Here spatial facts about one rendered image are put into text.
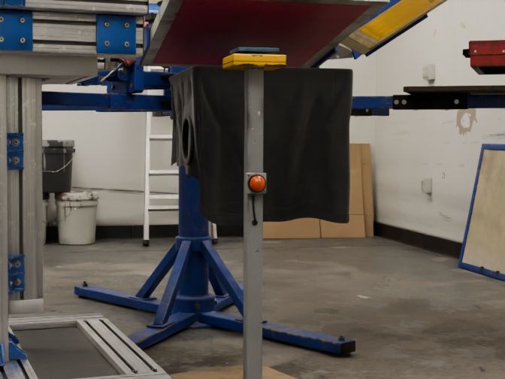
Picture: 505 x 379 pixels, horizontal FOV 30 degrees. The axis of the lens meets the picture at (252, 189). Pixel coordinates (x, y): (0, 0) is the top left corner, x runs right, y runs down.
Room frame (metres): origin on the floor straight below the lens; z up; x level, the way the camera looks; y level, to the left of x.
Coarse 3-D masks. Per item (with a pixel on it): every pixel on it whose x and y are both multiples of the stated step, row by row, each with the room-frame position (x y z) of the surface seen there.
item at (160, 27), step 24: (168, 0) 2.47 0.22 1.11; (240, 0) 2.48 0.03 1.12; (264, 0) 2.49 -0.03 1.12; (288, 0) 2.49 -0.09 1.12; (312, 0) 2.50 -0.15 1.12; (336, 0) 2.51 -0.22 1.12; (360, 0) 2.52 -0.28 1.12; (384, 0) 2.53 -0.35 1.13; (168, 24) 2.68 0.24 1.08; (360, 24) 2.74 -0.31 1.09
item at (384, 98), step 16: (352, 96) 3.66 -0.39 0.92; (368, 96) 3.64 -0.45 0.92; (384, 96) 3.63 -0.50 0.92; (400, 96) 3.60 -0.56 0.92; (416, 96) 3.59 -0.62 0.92; (432, 96) 3.57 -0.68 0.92; (448, 96) 3.55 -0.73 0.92; (464, 96) 3.53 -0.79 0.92; (480, 96) 3.52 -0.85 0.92; (496, 96) 3.50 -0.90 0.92
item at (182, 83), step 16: (176, 80) 2.81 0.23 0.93; (176, 96) 2.82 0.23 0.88; (192, 96) 2.53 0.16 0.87; (176, 112) 2.84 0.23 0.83; (192, 112) 2.55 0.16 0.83; (176, 128) 2.89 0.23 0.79; (192, 128) 2.57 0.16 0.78; (176, 144) 2.95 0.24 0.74; (192, 144) 2.56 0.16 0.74; (176, 160) 2.95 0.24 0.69; (192, 160) 2.58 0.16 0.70; (192, 176) 2.59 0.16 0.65
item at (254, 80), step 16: (224, 64) 2.30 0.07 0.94; (240, 64) 2.20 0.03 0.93; (256, 64) 2.21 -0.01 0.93; (272, 64) 2.22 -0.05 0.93; (256, 80) 2.25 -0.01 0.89; (256, 96) 2.25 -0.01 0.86; (256, 112) 2.25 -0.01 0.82; (256, 128) 2.25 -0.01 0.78; (256, 144) 2.25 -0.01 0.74; (256, 160) 2.25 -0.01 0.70; (256, 208) 2.25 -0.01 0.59; (256, 240) 2.25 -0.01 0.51; (256, 256) 2.25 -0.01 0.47; (256, 272) 2.25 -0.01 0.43; (256, 288) 2.25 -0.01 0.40; (256, 304) 2.25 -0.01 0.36; (256, 320) 2.25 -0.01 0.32; (256, 336) 2.25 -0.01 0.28; (256, 352) 2.25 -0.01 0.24; (256, 368) 2.25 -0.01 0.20
